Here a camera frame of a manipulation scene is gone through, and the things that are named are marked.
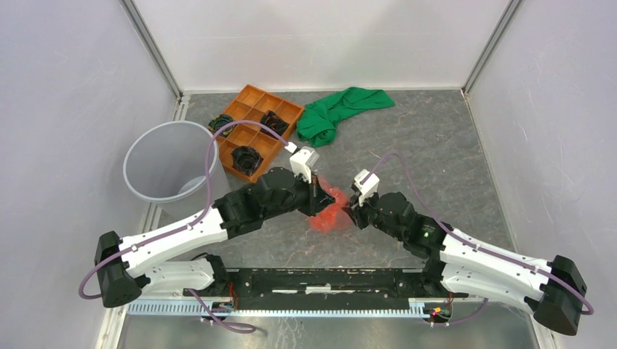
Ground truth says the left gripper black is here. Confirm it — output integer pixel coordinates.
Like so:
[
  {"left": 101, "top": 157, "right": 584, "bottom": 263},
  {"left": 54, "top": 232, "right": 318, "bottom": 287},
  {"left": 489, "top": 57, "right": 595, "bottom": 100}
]
[{"left": 263, "top": 169, "right": 335, "bottom": 220}]

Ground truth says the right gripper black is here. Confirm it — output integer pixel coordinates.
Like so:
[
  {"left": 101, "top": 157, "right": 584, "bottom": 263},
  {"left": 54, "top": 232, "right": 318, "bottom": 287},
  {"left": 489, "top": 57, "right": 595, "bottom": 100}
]
[{"left": 341, "top": 188, "right": 405, "bottom": 242}]

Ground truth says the red plastic trash bag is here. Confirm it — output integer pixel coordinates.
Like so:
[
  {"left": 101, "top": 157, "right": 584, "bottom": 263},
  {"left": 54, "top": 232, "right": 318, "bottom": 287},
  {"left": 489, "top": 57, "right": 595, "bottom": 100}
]
[{"left": 308, "top": 176, "right": 353, "bottom": 233}]

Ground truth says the grey trash bin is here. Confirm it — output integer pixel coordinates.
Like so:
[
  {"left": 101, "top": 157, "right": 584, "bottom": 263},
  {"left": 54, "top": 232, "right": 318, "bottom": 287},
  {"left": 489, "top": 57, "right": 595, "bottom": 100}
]
[{"left": 123, "top": 121, "right": 231, "bottom": 220}]

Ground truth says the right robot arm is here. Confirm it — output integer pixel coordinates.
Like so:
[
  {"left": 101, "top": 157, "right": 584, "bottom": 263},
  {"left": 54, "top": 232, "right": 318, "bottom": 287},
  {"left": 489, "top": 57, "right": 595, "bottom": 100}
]
[{"left": 343, "top": 192, "right": 587, "bottom": 336}]

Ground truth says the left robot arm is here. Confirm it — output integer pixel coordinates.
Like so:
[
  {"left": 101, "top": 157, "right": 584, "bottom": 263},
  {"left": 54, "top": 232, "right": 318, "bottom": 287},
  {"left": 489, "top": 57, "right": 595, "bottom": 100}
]
[{"left": 95, "top": 167, "right": 335, "bottom": 308}]

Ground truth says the green cloth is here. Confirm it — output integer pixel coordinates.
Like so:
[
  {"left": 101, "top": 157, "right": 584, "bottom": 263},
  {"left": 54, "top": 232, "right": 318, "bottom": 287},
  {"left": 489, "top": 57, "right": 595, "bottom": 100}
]
[{"left": 296, "top": 87, "right": 395, "bottom": 148}]

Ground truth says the black rolled bag lower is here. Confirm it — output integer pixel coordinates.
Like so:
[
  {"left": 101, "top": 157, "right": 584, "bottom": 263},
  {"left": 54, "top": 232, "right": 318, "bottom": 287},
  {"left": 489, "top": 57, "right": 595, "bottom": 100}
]
[{"left": 231, "top": 145, "right": 263, "bottom": 177}]

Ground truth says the black rolled bag upper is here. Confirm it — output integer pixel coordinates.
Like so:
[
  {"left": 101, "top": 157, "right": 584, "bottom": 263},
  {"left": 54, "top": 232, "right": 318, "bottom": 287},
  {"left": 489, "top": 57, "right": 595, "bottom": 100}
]
[{"left": 260, "top": 111, "right": 289, "bottom": 136}]

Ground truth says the orange compartment tray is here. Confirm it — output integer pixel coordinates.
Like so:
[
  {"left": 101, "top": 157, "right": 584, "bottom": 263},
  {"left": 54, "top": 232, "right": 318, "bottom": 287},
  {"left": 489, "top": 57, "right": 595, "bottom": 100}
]
[{"left": 217, "top": 84, "right": 304, "bottom": 182}]

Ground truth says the black green rolled bag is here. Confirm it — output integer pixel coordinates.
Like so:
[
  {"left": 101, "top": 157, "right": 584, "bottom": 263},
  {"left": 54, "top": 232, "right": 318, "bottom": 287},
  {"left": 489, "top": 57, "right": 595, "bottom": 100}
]
[{"left": 207, "top": 113, "right": 235, "bottom": 137}]

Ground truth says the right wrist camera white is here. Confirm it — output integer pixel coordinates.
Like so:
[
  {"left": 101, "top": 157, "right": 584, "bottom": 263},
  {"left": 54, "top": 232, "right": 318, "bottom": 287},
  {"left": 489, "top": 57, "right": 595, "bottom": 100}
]
[{"left": 351, "top": 169, "right": 380, "bottom": 206}]

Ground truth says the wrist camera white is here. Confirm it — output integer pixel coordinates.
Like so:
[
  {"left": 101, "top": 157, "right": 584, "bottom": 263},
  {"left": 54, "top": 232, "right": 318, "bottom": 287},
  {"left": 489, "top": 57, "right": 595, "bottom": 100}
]
[
  {"left": 351, "top": 169, "right": 380, "bottom": 206},
  {"left": 290, "top": 146, "right": 319, "bottom": 184}
]

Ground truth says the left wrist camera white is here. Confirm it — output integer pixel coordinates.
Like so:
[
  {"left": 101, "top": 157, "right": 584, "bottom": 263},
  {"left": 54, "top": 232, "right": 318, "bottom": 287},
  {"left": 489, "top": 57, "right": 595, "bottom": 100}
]
[{"left": 290, "top": 146, "right": 319, "bottom": 184}]

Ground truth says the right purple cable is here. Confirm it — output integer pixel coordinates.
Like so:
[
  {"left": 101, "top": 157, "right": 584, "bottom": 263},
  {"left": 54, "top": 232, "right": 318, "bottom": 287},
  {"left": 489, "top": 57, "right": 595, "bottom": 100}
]
[{"left": 368, "top": 153, "right": 594, "bottom": 326}]

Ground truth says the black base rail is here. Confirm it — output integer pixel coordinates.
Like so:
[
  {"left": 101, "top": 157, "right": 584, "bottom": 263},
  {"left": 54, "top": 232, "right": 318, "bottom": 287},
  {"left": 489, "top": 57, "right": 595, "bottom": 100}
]
[{"left": 196, "top": 268, "right": 465, "bottom": 318}]

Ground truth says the right aluminium frame post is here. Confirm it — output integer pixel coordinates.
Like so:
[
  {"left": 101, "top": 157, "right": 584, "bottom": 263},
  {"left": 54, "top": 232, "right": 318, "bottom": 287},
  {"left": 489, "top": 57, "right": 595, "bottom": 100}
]
[{"left": 461, "top": 0, "right": 524, "bottom": 97}]

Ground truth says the aluminium frame post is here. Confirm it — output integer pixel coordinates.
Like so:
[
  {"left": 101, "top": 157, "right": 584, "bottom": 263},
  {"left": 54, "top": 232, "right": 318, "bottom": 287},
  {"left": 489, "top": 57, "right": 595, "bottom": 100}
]
[
  {"left": 461, "top": 0, "right": 524, "bottom": 97},
  {"left": 119, "top": 0, "right": 183, "bottom": 99}
]

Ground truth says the left aluminium frame post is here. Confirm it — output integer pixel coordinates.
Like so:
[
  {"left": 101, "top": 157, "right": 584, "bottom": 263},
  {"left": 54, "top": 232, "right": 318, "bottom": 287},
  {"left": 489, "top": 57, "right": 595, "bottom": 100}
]
[{"left": 119, "top": 0, "right": 183, "bottom": 99}]

